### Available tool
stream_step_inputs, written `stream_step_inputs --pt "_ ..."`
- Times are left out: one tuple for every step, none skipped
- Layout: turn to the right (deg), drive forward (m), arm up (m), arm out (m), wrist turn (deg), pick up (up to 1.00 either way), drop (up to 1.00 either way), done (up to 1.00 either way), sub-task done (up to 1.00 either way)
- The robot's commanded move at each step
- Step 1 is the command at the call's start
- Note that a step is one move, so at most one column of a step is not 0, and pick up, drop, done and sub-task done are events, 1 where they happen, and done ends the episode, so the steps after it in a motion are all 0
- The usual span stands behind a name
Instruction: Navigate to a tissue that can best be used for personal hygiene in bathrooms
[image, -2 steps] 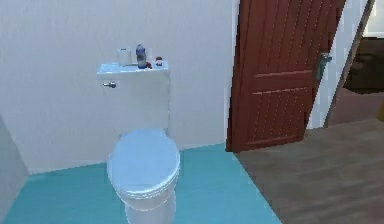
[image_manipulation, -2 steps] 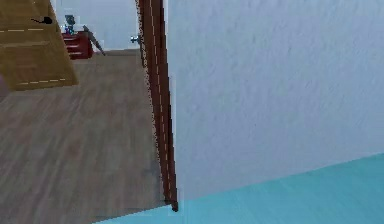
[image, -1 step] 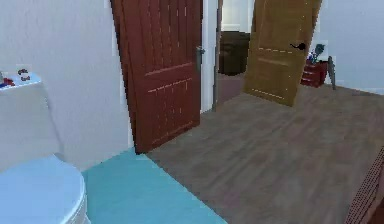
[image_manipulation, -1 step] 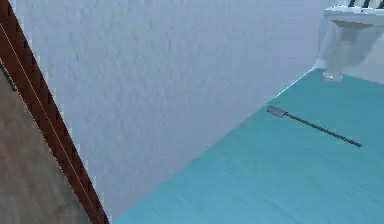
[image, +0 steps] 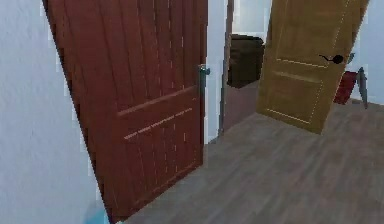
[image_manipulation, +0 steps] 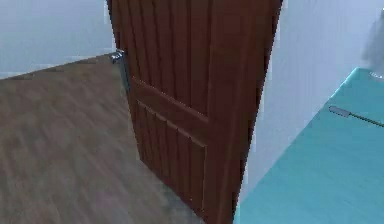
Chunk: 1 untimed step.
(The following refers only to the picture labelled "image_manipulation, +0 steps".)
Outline dark brown wooden room door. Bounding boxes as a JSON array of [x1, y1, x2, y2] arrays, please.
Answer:
[[106, 0, 284, 224]]

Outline silver door handle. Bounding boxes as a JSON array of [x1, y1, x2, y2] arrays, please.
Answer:
[[109, 49, 132, 93]]

